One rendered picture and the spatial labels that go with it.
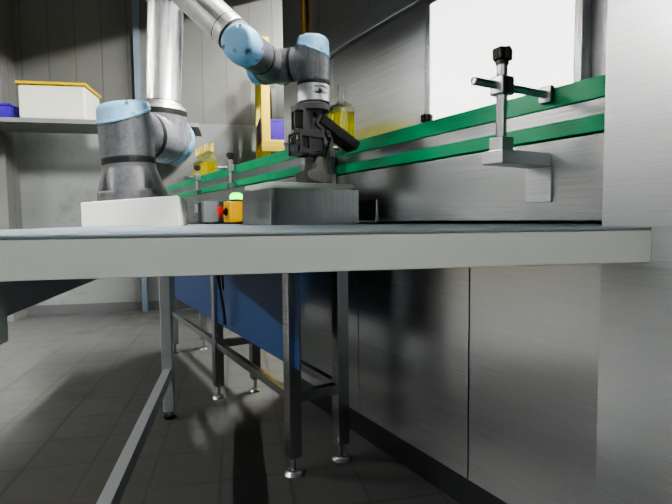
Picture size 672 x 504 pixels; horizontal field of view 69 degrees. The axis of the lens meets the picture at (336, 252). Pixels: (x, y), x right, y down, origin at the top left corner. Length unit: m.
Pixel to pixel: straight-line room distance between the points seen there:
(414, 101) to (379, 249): 0.98
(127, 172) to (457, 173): 0.70
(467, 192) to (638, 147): 0.42
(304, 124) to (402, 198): 0.28
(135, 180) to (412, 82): 0.75
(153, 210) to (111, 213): 0.08
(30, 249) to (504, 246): 0.40
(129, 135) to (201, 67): 3.44
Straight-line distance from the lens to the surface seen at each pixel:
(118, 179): 1.17
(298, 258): 0.41
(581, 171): 0.81
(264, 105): 3.69
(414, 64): 1.40
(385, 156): 1.18
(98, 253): 0.42
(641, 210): 0.58
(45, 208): 4.65
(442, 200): 0.99
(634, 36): 0.61
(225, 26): 1.12
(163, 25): 1.36
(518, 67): 1.15
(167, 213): 1.11
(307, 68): 1.16
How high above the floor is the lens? 0.76
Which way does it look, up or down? 4 degrees down
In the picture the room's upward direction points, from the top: 1 degrees counter-clockwise
